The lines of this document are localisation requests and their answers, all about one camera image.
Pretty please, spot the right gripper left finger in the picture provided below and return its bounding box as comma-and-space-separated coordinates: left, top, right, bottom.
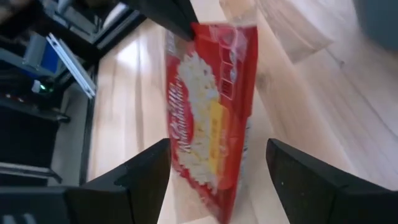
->
63, 138, 172, 224

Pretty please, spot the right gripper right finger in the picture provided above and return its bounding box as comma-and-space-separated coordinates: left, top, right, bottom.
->
266, 138, 398, 224

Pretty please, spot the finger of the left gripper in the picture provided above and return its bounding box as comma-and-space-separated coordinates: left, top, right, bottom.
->
123, 0, 200, 42

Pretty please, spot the red popcorn bag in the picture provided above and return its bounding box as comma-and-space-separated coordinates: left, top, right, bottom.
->
164, 21, 259, 224

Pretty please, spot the silver aluminium bar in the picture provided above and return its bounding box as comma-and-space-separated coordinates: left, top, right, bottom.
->
45, 32, 96, 100

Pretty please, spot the blue box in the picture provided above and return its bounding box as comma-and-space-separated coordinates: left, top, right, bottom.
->
23, 33, 62, 77

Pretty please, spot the teal plastic basket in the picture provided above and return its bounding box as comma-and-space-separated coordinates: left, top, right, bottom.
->
353, 0, 398, 52

